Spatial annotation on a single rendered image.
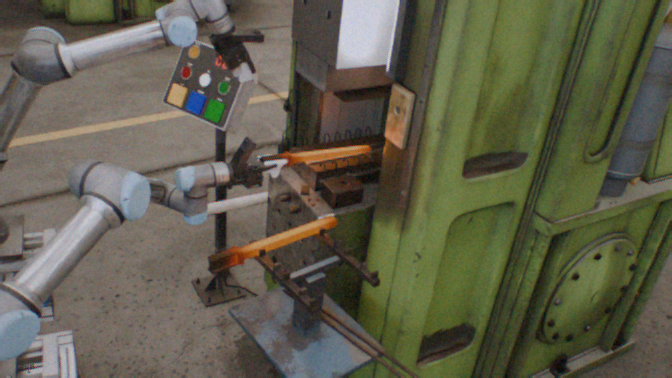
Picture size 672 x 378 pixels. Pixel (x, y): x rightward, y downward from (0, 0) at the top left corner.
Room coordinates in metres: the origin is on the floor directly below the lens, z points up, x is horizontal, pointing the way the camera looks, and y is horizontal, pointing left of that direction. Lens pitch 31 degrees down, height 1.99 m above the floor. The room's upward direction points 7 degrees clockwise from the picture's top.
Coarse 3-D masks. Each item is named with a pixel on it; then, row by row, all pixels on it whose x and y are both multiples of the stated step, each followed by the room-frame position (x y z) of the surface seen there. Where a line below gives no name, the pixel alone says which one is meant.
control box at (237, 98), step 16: (208, 48) 2.28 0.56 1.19; (176, 64) 2.30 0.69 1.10; (192, 64) 2.27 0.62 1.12; (208, 64) 2.24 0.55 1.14; (256, 64) 2.20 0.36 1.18; (176, 80) 2.26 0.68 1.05; (192, 80) 2.23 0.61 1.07; (224, 80) 2.17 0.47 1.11; (208, 96) 2.16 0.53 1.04; (224, 96) 2.13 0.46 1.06; (240, 96) 2.13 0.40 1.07; (192, 112) 2.15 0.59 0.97; (224, 112) 2.10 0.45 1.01; (240, 112) 2.13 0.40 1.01; (224, 128) 2.06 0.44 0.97
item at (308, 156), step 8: (288, 152) 1.81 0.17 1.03; (296, 152) 1.83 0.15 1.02; (304, 152) 1.84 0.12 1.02; (312, 152) 1.85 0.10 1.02; (320, 152) 1.86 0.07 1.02; (328, 152) 1.87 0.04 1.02; (336, 152) 1.89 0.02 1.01; (344, 152) 1.90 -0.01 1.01; (352, 152) 1.92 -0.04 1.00; (264, 160) 1.74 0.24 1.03; (272, 160) 1.75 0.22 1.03; (288, 160) 1.79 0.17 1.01; (296, 160) 1.80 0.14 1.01; (304, 160) 1.82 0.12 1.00; (312, 160) 1.83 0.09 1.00
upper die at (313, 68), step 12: (300, 48) 1.92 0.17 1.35; (300, 60) 1.91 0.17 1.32; (312, 60) 1.85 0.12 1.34; (324, 60) 1.80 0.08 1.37; (300, 72) 1.91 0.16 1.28; (312, 72) 1.85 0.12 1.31; (324, 72) 1.79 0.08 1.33; (336, 72) 1.79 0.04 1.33; (348, 72) 1.82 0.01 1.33; (360, 72) 1.84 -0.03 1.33; (372, 72) 1.87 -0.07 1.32; (384, 72) 1.89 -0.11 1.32; (324, 84) 1.78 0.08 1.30; (336, 84) 1.80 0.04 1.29; (348, 84) 1.82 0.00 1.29; (360, 84) 1.85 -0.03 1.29; (372, 84) 1.87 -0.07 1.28; (384, 84) 1.90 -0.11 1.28
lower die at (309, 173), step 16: (320, 144) 2.00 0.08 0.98; (336, 144) 2.00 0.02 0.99; (352, 144) 2.01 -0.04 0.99; (368, 144) 2.01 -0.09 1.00; (320, 160) 1.84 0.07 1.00; (336, 160) 1.87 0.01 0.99; (352, 160) 1.88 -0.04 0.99; (368, 160) 1.90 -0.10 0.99; (304, 176) 1.84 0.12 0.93; (320, 176) 1.78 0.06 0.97
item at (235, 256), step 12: (300, 228) 1.49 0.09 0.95; (312, 228) 1.50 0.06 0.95; (264, 240) 1.41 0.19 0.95; (276, 240) 1.42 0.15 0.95; (288, 240) 1.44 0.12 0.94; (228, 252) 1.32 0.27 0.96; (240, 252) 1.34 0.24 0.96; (252, 252) 1.36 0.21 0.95; (216, 264) 1.29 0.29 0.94; (228, 264) 1.32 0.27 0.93; (240, 264) 1.32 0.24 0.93
